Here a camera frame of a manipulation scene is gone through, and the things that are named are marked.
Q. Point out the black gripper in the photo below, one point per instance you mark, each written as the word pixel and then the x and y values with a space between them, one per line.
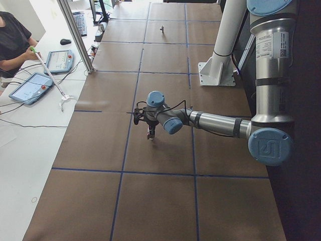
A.
pixel 151 125

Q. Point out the white and brass PPR valve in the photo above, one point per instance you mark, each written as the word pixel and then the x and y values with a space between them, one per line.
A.
pixel 150 135

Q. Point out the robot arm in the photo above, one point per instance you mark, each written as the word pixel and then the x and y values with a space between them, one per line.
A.
pixel 272 26

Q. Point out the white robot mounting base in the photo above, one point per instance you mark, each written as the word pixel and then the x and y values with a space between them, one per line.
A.
pixel 218 70

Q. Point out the reacher grabber stick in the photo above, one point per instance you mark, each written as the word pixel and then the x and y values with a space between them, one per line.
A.
pixel 65 97

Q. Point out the metal cup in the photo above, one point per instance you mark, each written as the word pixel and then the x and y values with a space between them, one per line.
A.
pixel 102 26

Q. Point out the teach pendant far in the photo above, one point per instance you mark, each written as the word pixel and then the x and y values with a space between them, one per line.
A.
pixel 59 62

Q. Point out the teach pendant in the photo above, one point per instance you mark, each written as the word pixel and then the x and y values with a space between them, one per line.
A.
pixel 59 62
pixel 32 89

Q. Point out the teach pendant near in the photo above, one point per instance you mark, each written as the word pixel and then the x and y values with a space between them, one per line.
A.
pixel 32 89

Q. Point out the black computer mouse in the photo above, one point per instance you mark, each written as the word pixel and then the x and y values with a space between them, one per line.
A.
pixel 65 42

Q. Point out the black keyboard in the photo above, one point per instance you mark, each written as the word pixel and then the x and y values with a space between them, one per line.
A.
pixel 80 21

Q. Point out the person in black shirt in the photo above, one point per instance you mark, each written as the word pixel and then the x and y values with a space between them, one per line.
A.
pixel 16 43

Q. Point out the aluminium frame post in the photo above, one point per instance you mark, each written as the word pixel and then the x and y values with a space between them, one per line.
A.
pixel 65 9

